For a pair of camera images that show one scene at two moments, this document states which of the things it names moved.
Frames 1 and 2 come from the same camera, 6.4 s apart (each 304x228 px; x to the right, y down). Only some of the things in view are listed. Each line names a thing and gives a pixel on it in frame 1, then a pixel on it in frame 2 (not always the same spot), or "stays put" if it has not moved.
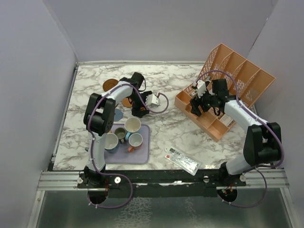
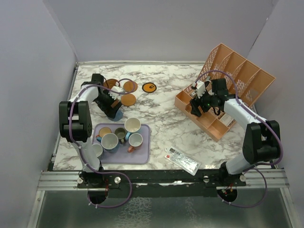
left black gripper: x=137 y=109 to x=109 y=109
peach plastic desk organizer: x=246 y=82 stays put
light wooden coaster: x=126 y=103 stays put
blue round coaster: x=118 y=115 stays put
